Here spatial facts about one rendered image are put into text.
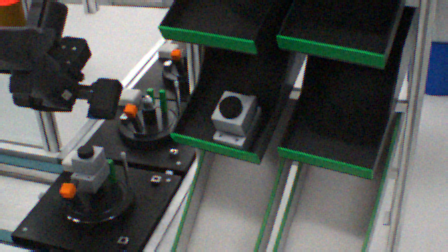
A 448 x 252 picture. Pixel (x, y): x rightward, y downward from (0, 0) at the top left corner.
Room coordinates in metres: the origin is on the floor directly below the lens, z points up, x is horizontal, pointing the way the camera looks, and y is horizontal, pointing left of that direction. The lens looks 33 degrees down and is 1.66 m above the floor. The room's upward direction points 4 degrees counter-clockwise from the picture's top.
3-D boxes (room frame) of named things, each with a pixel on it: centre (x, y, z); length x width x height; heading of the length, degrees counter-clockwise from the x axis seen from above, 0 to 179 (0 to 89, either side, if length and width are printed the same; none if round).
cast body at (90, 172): (0.83, 0.23, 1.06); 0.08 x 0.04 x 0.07; 161
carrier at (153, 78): (1.30, 0.07, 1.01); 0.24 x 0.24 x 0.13; 70
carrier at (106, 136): (1.06, 0.15, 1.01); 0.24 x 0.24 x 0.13; 70
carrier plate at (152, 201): (0.82, 0.23, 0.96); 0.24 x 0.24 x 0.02; 70
